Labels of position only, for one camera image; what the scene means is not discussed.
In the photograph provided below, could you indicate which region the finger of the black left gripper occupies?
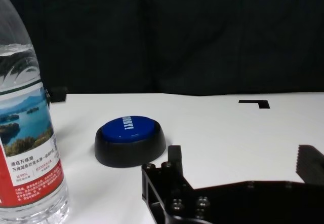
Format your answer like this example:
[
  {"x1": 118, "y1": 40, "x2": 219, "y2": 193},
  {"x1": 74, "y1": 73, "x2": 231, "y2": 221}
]
[{"x1": 47, "y1": 86, "x2": 68, "y2": 103}]

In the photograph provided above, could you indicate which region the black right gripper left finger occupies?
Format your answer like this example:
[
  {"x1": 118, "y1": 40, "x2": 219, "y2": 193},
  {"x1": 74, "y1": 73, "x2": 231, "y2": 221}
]
[{"x1": 141, "y1": 145, "x2": 194, "y2": 209}]

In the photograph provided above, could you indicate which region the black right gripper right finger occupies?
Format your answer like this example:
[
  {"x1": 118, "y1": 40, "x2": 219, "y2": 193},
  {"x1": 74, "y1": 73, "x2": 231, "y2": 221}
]
[{"x1": 295, "y1": 144, "x2": 324, "y2": 184}]

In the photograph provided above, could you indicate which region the clear water bottle red cap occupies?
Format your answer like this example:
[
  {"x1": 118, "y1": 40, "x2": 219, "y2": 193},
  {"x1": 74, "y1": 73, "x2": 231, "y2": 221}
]
[{"x1": 0, "y1": 0, "x2": 70, "y2": 224}]

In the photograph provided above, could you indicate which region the blue black round lid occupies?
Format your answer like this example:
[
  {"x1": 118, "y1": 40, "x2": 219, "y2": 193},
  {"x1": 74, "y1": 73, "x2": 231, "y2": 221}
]
[{"x1": 94, "y1": 114, "x2": 167, "y2": 169}]

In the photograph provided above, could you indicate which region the black curtain backdrop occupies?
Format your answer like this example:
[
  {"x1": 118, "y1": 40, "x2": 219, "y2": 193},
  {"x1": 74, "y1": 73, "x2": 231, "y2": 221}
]
[{"x1": 0, "y1": 0, "x2": 324, "y2": 96}]

